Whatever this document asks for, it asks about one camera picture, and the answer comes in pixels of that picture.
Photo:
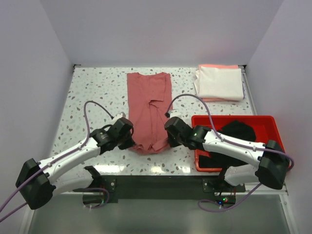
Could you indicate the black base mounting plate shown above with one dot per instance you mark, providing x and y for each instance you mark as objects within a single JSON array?
[{"x": 171, "y": 187}]

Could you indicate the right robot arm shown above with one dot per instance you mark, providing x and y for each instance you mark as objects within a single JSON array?
[{"x": 266, "y": 163}]

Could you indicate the red plastic bin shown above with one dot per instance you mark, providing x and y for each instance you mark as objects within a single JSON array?
[{"x": 264, "y": 127}]

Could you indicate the folded light pink shirt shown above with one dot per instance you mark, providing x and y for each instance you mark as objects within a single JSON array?
[{"x": 218, "y": 66}]

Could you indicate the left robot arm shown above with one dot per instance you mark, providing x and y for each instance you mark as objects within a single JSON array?
[{"x": 39, "y": 182}]

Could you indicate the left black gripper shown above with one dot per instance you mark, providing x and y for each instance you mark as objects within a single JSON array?
[{"x": 130, "y": 143}]

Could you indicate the black clothes in bin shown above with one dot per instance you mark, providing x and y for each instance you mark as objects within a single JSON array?
[{"x": 235, "y": 129}]

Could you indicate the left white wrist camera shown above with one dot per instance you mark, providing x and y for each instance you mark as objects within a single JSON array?
[{"x": 119, "y": 115}]

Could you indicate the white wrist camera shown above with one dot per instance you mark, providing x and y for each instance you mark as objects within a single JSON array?
[
  {"x": 119, "y": 115},
  {"x": 173, "y": 113}
]

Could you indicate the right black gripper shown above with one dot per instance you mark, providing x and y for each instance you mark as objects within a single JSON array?
[{"x": 171, "y": 143}]

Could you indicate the folded white t shirt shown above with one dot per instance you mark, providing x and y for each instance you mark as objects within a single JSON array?
[{"x": 220, "y": 83}]

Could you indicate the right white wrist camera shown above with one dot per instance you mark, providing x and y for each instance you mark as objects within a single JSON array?
[{"x": 173, "y": 113}]

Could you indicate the pink polo shirt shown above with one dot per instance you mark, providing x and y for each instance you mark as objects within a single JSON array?
[{"x": 149, "y": 97}]

